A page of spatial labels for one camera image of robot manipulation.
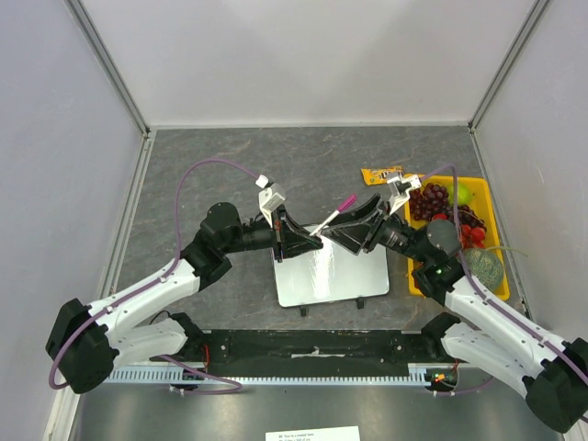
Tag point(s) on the white paper label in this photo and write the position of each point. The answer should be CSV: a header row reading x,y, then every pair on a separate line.
x,y
343,433

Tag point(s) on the green netted melon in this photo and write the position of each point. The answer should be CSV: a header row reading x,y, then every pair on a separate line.
x,y
483,265

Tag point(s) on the red cherries cluster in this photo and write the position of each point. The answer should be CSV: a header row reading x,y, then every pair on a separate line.
x,y
472,228

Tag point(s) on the yellow plastic fruit tray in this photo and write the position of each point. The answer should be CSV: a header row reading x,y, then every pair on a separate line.
x,y
482,205

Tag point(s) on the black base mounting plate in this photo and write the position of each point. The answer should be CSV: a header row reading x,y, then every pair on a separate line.
x,y
312,353

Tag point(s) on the purple grape bunch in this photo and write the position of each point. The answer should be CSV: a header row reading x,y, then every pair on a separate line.
x,y
430,203

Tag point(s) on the magenta whiteboard marker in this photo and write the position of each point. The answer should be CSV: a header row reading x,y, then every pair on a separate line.
x,y
341,208

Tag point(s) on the whiteboard metal wire stand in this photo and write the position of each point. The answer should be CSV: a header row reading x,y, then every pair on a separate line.
x,y
359,302

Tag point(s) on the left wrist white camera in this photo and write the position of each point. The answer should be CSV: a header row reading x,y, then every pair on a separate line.
x,y
270,197

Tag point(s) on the white whiteboard black frame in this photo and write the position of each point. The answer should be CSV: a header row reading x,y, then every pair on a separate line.
x,y
331,274

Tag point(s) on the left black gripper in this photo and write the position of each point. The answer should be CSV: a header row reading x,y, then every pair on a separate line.
x,y
295,241

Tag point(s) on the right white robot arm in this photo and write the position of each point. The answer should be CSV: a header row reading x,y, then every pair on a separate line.
x,y
549,372

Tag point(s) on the green pear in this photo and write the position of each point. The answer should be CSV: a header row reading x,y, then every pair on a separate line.
x,y
459,194

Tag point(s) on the yellow candy packet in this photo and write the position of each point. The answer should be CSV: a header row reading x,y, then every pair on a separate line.
x,y
378,176

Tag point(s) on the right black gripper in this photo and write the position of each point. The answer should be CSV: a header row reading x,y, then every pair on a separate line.
x,y
372,230

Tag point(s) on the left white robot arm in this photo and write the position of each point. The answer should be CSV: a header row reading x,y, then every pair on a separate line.
x,y
88,341

